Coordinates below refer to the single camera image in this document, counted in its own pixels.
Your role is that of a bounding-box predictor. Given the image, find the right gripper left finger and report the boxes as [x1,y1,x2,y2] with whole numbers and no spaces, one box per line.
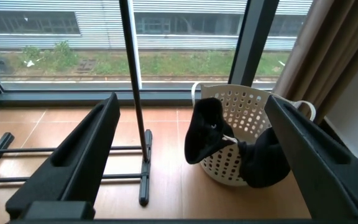
[5,92,121,220]

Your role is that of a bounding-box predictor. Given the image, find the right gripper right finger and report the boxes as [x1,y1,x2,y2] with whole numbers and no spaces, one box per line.
[264,95,358,219]

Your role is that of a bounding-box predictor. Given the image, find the black drawstring trousers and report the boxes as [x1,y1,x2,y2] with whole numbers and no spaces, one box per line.
[184,97,239,165]

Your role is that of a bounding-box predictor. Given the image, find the black clothes rack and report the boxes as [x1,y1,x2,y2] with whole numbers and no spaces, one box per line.
[0,0,154,207]

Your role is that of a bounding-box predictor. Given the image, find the white laundry basket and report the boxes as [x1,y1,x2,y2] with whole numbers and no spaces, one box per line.
[191,82,317,187]

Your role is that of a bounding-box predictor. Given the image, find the black garment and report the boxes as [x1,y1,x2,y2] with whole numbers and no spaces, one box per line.
[237,126,291,189]

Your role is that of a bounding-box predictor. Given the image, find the beige curtain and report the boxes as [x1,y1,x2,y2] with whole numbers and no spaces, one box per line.
[272,0,358,125]

